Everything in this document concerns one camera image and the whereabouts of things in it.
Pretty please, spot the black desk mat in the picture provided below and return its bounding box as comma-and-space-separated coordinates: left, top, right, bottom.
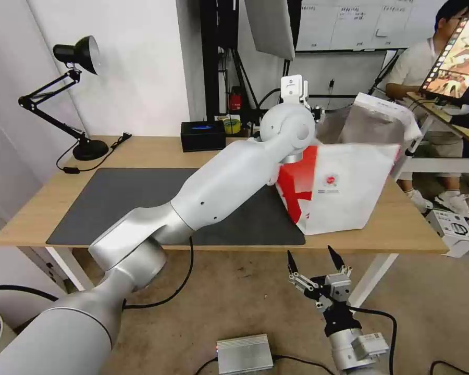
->
46, 168, 306, 247

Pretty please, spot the tilted computer monitor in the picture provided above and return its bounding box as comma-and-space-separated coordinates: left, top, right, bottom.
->
417, 17, 469, 107

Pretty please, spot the wooden side desk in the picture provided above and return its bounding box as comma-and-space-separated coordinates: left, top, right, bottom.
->
390, 91, 469, 184

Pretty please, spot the black desk lamp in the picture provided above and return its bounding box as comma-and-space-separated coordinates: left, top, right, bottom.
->
17, 35, 110, 161

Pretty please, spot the white wall board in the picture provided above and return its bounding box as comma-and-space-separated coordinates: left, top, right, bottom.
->
296, 0, 447, 53

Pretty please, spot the black box blue display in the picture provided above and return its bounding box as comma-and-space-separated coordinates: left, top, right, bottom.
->
180, 121, 228, 153

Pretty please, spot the white red takeout bag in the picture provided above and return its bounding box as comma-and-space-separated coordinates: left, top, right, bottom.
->
274, 92, 424, 237

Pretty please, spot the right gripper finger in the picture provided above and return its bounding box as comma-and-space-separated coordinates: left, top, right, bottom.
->
327, 245, 354, 284
286, 251, 324, 309

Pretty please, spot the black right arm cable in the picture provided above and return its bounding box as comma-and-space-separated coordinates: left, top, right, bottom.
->
350, 307, 399, 354

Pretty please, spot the black floor cable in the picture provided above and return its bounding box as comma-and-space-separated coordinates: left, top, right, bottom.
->
194, 353, 338, 375

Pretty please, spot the white table leg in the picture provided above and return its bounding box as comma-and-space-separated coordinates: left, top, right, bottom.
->
351, 253, 400, 310
44, 246, 88, 293

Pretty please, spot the silver power supply box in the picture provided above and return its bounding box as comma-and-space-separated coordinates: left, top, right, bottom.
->
216, 333, 275, 375

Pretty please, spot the white cardboard box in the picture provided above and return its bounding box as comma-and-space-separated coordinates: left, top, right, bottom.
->
425, 209, 469, 259

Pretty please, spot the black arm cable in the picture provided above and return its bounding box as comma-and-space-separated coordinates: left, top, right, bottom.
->
350, 307, 399, 354
123, 235, 195, 310

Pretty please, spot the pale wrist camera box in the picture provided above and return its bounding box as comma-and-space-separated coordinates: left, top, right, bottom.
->
325, 273, 352, 304

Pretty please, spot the person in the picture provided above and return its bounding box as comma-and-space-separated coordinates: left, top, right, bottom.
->
385, 0, 469, 216

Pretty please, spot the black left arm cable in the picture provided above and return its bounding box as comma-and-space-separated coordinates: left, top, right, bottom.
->
123, 235, 195, 310

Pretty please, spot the black light stand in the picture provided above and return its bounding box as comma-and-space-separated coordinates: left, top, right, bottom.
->
202, 0, 258, 120

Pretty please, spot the red canister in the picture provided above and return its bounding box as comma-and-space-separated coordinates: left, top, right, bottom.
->
229, 87, 244, 115

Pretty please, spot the black lamp power cable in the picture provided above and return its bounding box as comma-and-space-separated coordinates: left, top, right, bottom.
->
56, 132, 132, 176

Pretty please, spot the grey softbox light panel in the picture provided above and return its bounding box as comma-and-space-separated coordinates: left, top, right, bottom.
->
243, 0, 297, 61

